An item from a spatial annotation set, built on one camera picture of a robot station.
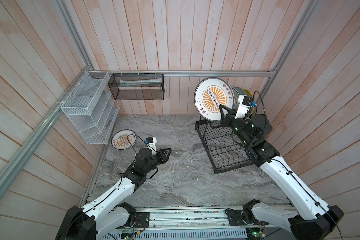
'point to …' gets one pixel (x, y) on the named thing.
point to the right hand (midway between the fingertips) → (220, 105)
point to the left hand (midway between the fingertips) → (170, 153)
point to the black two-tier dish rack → (224, 151)
